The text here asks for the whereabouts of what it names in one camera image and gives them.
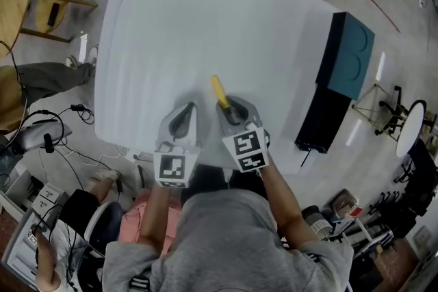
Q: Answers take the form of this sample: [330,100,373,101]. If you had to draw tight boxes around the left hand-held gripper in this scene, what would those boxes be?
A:
[153,102,203,189]

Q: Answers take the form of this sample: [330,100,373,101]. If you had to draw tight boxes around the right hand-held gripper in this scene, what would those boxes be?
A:
[215,95,272,174]

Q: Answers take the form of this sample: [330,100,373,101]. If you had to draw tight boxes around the teal box container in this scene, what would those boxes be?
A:
[314,11,376,102]

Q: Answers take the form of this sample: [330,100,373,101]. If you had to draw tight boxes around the person's right forearm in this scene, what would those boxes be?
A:
[259,157,323,252]

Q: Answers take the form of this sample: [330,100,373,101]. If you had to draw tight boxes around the person's left forearm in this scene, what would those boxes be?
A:
[139,181,183,252]

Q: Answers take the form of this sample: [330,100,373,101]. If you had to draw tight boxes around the black box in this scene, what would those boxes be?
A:
[294,85,352,155]

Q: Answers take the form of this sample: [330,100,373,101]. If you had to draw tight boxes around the person's pink trousers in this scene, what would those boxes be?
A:
[120,188,183,254]

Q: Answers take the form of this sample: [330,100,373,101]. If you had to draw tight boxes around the white round stool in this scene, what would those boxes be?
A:
[83,200,125,259]

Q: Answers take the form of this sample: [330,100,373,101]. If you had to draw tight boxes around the person's grey shirt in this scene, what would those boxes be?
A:
[102,189,355,292]

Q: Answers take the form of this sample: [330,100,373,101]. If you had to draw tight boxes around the grey padded seat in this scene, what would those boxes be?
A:
[9,122,73,155]

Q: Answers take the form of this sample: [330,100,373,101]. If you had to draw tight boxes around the black office chair base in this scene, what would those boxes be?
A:
[374,85,412,138]

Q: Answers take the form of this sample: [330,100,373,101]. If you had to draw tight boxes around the black phone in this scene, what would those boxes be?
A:
[47,2,61,27]

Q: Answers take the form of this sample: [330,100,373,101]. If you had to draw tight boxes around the round white table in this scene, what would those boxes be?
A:
[395,99,428,159]

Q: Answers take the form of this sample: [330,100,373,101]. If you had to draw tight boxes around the wooden chair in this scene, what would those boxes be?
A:
[19,0,99,44]

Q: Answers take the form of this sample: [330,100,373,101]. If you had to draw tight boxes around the round wooden table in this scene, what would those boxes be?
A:
[0,0,36,59]

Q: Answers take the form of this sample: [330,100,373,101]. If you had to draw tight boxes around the white cable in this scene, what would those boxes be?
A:
[54,143,128,169]

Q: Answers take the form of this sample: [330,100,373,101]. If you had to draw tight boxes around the black cable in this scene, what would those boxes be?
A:
[20,103,95,148]

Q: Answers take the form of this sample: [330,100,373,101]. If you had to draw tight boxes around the wire frame stand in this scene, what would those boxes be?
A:
[351,83,391,124]

